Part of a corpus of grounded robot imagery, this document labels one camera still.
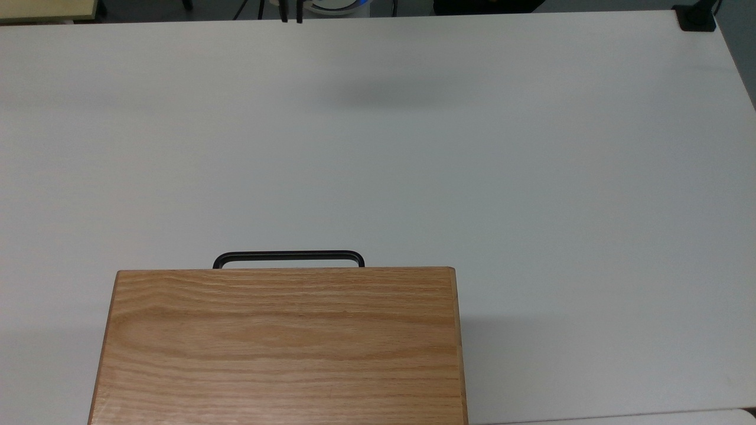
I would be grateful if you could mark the black floor object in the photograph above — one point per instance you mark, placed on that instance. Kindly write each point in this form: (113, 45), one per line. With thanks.
(487, 6)

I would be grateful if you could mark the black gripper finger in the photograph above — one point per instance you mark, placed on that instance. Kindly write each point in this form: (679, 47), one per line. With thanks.
(284, 10)
(300, 12)

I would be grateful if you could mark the black clamp camera stand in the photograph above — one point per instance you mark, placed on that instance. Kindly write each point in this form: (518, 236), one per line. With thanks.
(697, 16)

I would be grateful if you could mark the oak wooden cabinet box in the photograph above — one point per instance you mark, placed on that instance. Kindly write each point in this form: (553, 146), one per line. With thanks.
(283, 348)

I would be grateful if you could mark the yellow wooden table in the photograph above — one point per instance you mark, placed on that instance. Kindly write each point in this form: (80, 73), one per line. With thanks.
(47, 9)

